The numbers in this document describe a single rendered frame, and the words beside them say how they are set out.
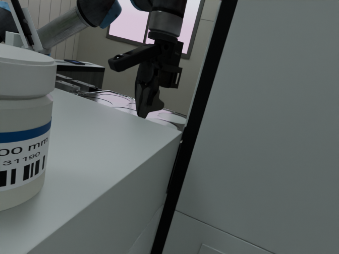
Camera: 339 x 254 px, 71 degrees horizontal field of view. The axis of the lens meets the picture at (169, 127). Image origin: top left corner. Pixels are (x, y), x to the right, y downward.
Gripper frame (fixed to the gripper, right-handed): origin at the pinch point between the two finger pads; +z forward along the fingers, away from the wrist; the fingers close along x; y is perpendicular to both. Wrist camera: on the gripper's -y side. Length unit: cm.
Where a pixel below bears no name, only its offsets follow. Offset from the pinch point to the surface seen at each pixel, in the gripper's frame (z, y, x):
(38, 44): -11.9, -23.1, 1.5
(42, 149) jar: -6.2, -26.9, -34.2
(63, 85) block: 0.1, -10.9, 32.6
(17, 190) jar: -3.9, -28.3, -35.2
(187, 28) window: -58, 144, 178
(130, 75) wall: 9, 117, 241
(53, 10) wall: -48, 30, 309
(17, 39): -12.0, -26.3, 2.8
